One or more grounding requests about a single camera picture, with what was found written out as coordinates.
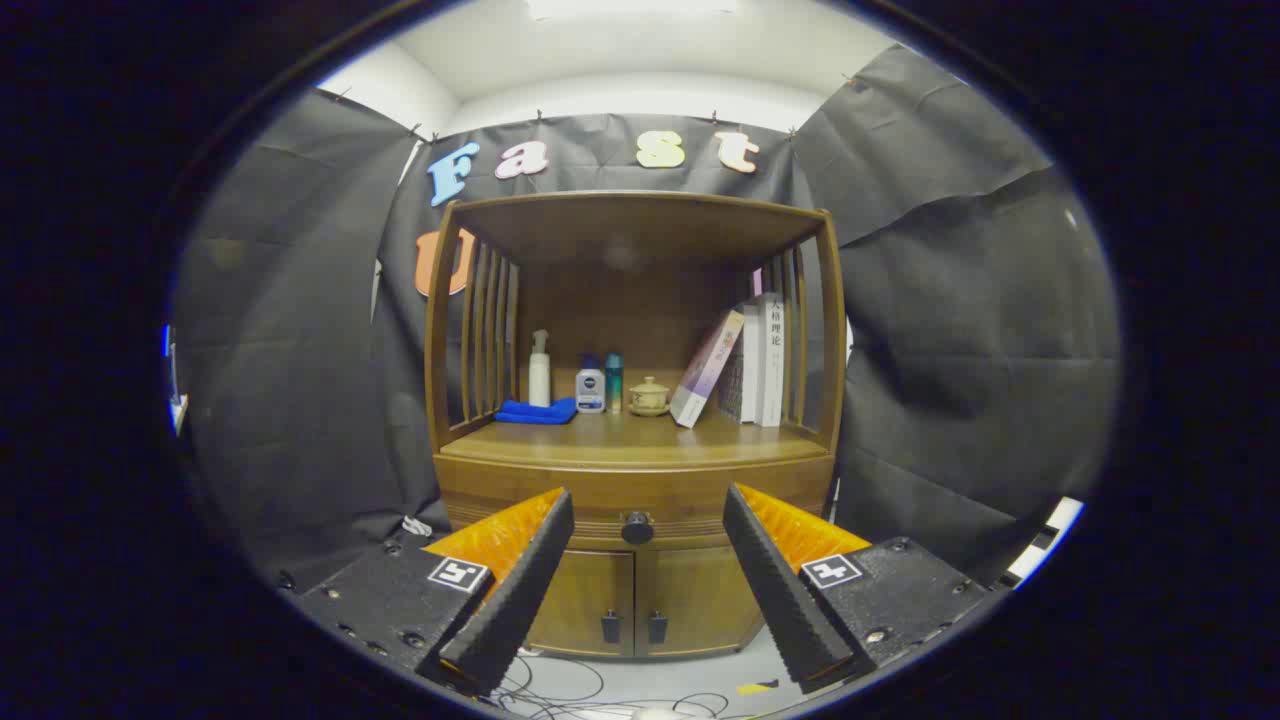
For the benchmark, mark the dark patterned book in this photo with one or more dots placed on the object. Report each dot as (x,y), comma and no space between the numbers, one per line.
(733,390)

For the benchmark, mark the plain white book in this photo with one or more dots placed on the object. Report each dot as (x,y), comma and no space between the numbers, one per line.
(750,370)

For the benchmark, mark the wooden cabinet door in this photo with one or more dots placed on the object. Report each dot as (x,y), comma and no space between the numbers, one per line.
(585,595)
(700,595)

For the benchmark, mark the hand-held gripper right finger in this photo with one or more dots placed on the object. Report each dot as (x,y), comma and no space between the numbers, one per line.
(785,600)

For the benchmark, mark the wooden cabinet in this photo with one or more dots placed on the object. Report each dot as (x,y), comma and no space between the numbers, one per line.
(640,230)

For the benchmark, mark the wooden drawer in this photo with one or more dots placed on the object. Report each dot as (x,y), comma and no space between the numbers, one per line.
(650,498)

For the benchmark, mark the beige lidded teacup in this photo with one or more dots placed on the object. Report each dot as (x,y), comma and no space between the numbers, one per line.
(650,397)

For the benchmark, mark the purple white book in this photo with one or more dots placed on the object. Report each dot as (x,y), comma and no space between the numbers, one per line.
(705,370)

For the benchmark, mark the yellow floor tape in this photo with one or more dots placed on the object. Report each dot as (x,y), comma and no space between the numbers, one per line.
(757,687)

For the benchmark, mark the white book black lettering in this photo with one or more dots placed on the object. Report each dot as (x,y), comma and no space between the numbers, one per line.
(771,360)

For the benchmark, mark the blue folded cloth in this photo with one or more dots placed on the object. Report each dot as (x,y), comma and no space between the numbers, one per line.
(535,411)

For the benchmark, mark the teal cylindrical bottle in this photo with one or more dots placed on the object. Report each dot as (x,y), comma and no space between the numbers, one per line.
(614,385)

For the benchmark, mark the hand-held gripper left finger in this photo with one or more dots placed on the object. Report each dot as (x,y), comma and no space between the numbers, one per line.
(520,600)

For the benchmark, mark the white pump bottle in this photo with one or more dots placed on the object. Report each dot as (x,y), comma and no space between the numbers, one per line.
(539,385)

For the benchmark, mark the white bottle blue cap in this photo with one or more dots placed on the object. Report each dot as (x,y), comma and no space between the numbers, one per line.
(590,390)

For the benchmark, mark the black white striped board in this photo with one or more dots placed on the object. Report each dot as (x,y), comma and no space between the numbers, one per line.
(1045,540)

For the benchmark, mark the wooden countertop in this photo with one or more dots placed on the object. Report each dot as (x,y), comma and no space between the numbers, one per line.
(620,440)

